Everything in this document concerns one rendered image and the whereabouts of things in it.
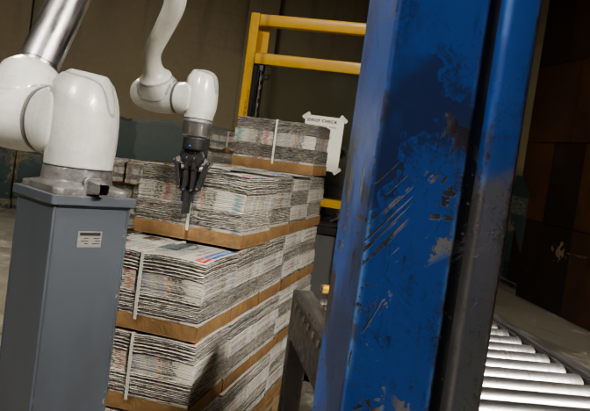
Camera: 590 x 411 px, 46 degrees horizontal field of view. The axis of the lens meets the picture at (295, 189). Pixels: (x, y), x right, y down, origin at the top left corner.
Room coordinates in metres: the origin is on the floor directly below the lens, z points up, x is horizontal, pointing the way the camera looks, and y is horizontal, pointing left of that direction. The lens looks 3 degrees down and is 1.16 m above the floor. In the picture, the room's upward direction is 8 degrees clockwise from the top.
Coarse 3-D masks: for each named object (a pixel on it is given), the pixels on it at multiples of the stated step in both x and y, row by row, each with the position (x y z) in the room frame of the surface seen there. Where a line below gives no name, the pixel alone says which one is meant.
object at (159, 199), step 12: (144, 168) 2.23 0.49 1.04; (156, 168) 2.23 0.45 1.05; (168, 168) 2.21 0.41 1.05; (144, 180) 2.24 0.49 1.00; (156, 180) 2.23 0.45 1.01; (168, 180) 2.21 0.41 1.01; (144, 192) 2.23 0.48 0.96; (156, 192) 2.23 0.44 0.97; (168, 192) 2.20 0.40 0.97; (180, 192) 2.19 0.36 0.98; (144, 204) 2.22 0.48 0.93; (156, 204) 2.21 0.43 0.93; (168, 204) 2.20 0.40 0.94; (180, 204) 2.19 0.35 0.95; (144, 216) 2.22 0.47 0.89; (156, 216) 2.21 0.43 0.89; (168, 216) 2.20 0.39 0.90
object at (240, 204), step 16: (208, 176) 2.17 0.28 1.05; (224, 176) 2.16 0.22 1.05; (240, 176) 2.14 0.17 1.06; (256, 176) 2.34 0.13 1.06; (208, 192) 2.16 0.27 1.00; (224, 192) 2.15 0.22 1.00; (240, 192) 2.14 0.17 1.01; (256, 192) 2.20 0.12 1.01; (272, 192) 2.36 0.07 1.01; (208, 208) 2.16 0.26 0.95; (224, 208) 2.15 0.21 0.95; (240, 208) 2.13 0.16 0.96; (256, 208) 2.25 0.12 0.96; (208, 224) 2.16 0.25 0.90; (224, 224) 2.14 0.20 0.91; (240, 224) 2.13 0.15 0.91; (256, 224) 2.27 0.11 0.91
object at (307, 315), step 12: (300, 300) 1.68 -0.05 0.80; (312, 300) 1.69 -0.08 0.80; (300, 312) 1.65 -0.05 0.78; (312, 312) 1.57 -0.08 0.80; (324, 312) 1.58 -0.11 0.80; (300, 324) 1.63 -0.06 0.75; (312, 324) 1.50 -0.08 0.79; (300, 336) 1.61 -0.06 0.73; (312, 336) 1.46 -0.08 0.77; (300, 348) 1.59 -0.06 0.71; (312, 348) 1.46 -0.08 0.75; (300, 360) 1.57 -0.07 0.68; (312, 360) 1.44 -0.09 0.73; (312, 372) 1.43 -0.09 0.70; (312, 384) 1.41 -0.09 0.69
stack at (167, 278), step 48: (144, 240) 2.09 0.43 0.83; (288, 240) 2.75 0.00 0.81; (144, 288) 1.91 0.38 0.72; (192, 288) 1.87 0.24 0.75; (240, 288) 2.19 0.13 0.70; (288, 288) 2.86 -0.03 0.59; (144, 336) 1.90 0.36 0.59; (240, 336) 2.26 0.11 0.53; (144, 384) 1.89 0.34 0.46; (192, 384) 1.87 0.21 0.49; (240, 384) 2.33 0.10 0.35
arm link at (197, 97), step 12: (192, 72) 2.14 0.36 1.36; (204, 72) 2.13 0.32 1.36; (180, 84) 2.15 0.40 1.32; (192, 84) 2.12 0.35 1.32; (204, 84) 2.12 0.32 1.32; (216, 84) 2.15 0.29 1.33; (180, 96) 2.13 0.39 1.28; (192, 96) 2.12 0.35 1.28; (204, 96) 2.12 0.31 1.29; (216, 96) 2.15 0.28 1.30; (180, 108) 2.14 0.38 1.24; (192, 108) 2.12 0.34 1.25; (204, 108) 2.12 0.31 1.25; (216, 108) 2.16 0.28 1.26
